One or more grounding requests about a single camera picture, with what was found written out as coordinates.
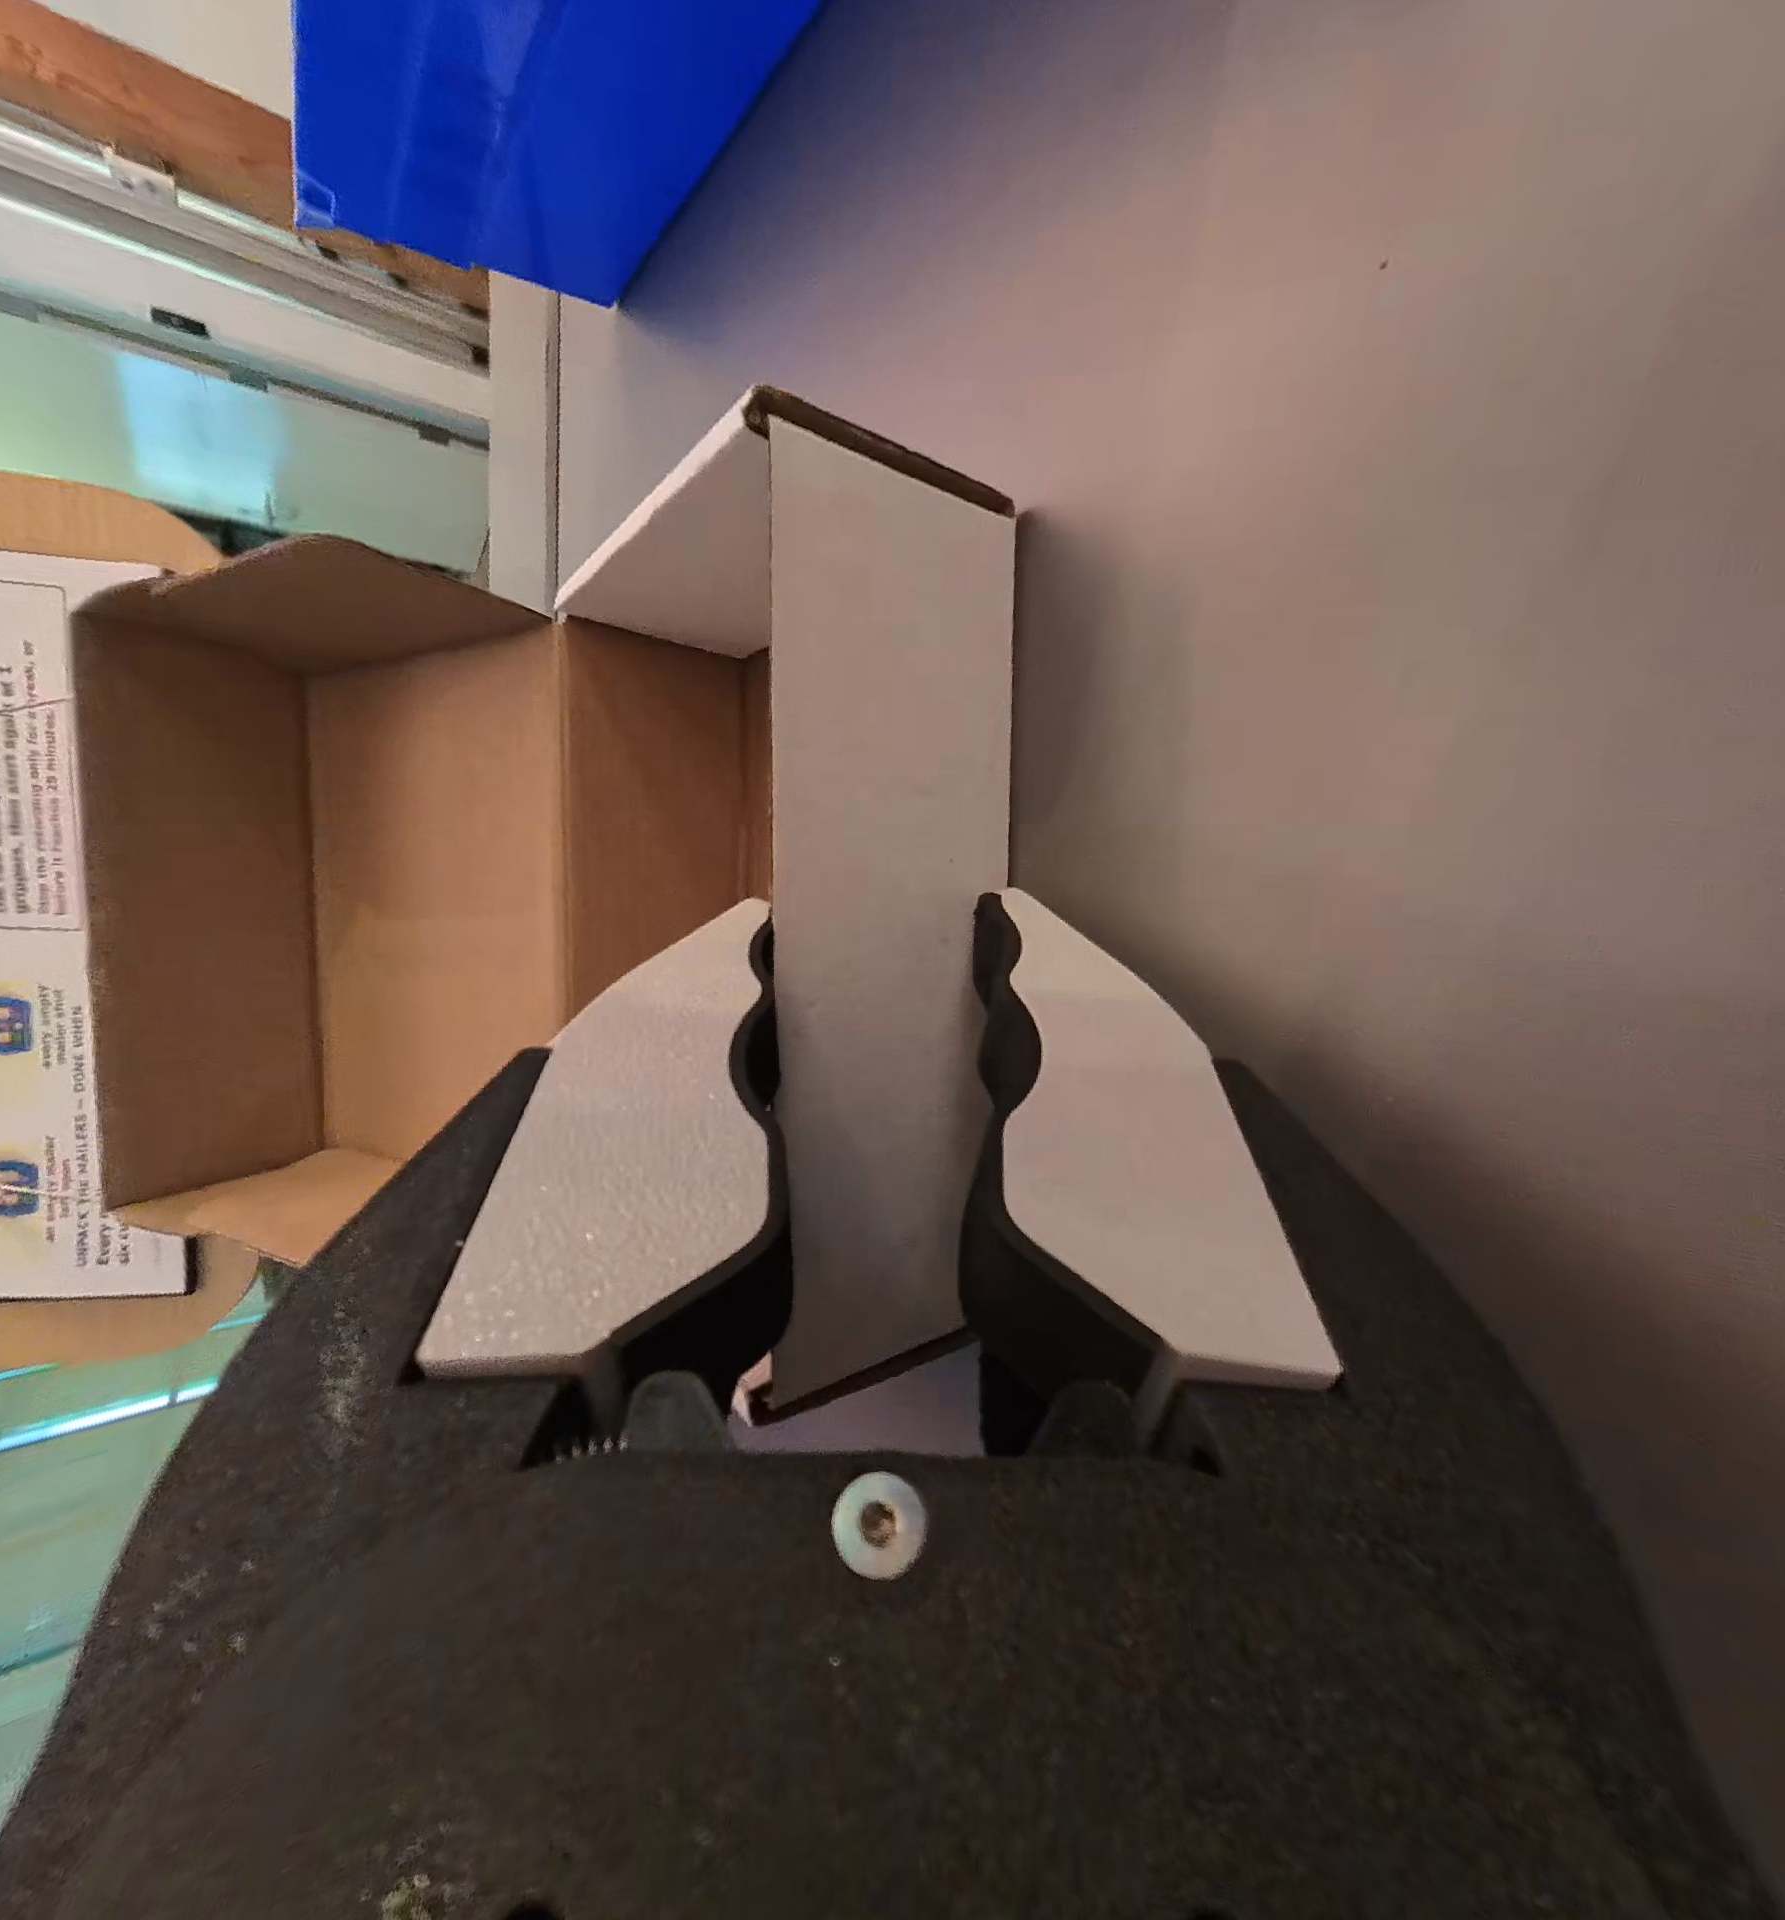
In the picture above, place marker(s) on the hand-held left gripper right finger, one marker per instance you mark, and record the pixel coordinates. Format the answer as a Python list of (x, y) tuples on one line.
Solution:
[(1149, 1171)]

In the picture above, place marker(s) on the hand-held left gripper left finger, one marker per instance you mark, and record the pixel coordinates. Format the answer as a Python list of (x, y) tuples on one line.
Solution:
[(620, 1138)]

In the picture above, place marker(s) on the white cardboard mailer box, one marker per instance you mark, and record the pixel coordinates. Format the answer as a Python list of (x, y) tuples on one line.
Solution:
[(894, 750)]

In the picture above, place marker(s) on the blue plastic bin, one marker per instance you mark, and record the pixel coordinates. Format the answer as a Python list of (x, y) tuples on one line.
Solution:
[(530, 133)]

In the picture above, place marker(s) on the printed instruction sheet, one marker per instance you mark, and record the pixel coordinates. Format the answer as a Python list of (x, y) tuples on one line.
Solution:
[(7, 841)]

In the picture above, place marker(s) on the clipboard with instruction sheet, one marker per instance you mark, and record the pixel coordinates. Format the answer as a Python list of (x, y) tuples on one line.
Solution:
[(22, 501)]

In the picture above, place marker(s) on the wooden beam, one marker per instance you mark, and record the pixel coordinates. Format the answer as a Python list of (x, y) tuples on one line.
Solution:
[(110, 106)]

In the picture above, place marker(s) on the aluminium frame rail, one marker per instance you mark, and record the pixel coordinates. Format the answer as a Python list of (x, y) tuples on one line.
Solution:
[(158, 224)]

